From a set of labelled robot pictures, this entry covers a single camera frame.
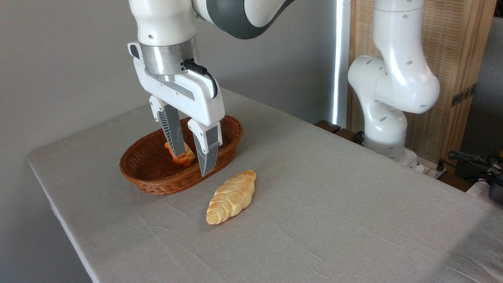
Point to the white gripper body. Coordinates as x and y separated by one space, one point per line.
196 102

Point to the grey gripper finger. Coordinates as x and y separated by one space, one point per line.
172 129
207 153

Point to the small golden bread roll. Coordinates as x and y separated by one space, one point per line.
185 160

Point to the long braided bread loaf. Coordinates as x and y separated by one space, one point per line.
232 196

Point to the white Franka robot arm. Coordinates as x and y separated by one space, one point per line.
397 78

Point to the brown wicker basket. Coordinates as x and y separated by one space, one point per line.
157 184

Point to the dark brown wooden block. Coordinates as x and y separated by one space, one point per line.
327 125
347 135

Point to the grey tablecloth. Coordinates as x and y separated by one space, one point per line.
334 216

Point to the white power strip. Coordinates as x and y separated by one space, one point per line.
430 168

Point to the metal screen hinge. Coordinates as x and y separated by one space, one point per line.
463 94

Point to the wooden bamboo folding screen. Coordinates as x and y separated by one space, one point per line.
452 39

